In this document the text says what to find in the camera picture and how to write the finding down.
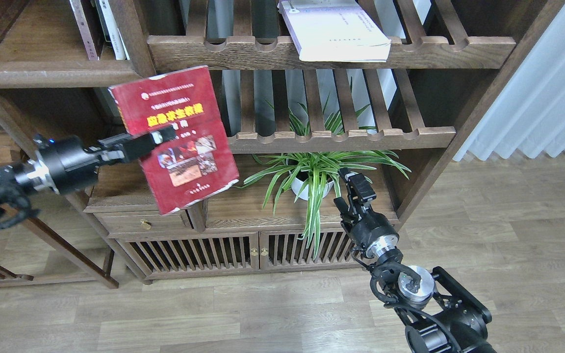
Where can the green spider plant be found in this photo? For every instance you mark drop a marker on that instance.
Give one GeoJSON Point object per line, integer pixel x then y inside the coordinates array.
{"type": "Point", "coordinates": [283, 168]}

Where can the brass drawer knob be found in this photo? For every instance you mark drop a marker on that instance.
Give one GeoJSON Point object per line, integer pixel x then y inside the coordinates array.
{"type": "Point", "coordinates": [145, 224]}

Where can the red book with photo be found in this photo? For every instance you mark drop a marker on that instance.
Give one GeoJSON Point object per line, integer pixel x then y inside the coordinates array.
{"type": "Point", "coordinates": [196, 164]}

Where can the maroon book white characters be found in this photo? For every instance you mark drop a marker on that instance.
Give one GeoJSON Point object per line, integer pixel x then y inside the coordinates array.
{"type": "Point", "coordinates": [89, 25]}

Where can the wooden side furniture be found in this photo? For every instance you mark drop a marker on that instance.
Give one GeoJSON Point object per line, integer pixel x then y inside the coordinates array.
{"type": "Point", "coordinates": [88, 270]}

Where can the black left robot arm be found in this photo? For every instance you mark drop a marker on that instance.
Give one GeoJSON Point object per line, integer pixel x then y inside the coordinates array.
{"type": "Point", "coordinates": [15, 190]}

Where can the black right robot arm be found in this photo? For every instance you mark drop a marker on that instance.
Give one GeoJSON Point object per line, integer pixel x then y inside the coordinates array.
{"type": "Point", "coordinates": [439, 314]}

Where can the white plant pot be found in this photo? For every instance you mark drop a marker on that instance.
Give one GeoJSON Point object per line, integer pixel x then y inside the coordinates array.
{"type": "Point", "coordinates": [303, 193]}

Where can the white curtain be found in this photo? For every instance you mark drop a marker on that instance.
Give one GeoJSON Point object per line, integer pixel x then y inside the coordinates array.
{"type": "Point", "coordinates": [529, 114]}

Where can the dark wooden bookshelf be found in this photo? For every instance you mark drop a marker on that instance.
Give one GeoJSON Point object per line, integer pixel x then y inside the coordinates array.
{"type": "Point", "coordinates": [422, 102]}

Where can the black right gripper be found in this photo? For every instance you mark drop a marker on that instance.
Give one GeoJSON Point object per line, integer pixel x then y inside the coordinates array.
{"type": "Point", "coordinates": [369, 230]}

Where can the upright white books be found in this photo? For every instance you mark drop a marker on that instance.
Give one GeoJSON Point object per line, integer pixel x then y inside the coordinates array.
{"type": "Point", "coordinates": [111, 31]}

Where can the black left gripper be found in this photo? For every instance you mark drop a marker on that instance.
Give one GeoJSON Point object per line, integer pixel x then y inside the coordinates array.
{"type": "Point", "coordinates": [66, 166]}

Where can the white paperback book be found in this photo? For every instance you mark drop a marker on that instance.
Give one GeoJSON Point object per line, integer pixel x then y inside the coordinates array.
{"type": "Point", "coordinates": [333, 31]}

